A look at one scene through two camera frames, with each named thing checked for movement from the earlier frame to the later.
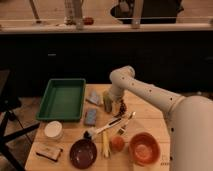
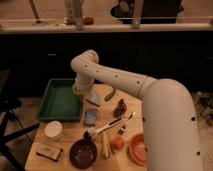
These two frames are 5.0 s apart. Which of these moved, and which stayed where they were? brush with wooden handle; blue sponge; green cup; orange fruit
Moved: green cup
Stayed: brush with wooden handle; blue sponge; orange fruit
